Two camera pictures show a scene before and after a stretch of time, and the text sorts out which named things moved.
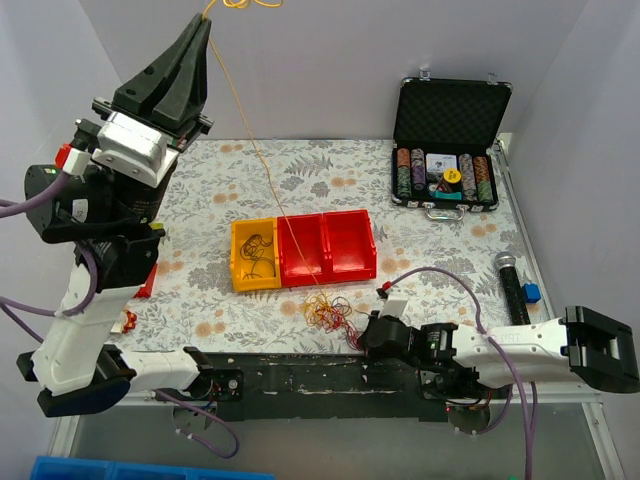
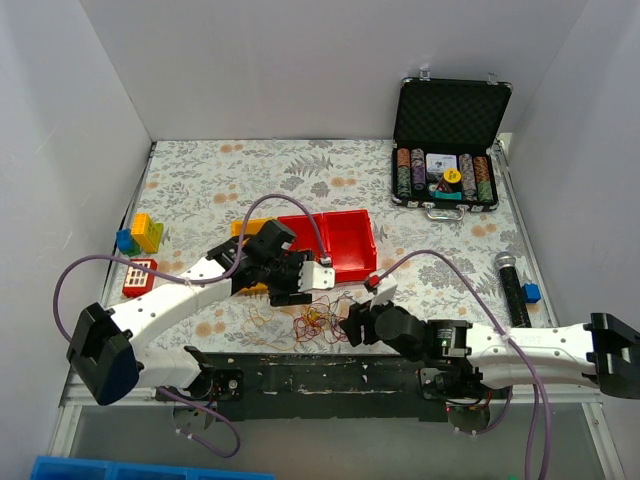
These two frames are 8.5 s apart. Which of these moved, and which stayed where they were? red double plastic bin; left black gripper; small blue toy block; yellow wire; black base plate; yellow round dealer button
Moved: yellow wire; left black gripper
Stayed: black base plate; red double plastic bin; yellow round dealer button; small blue toy block
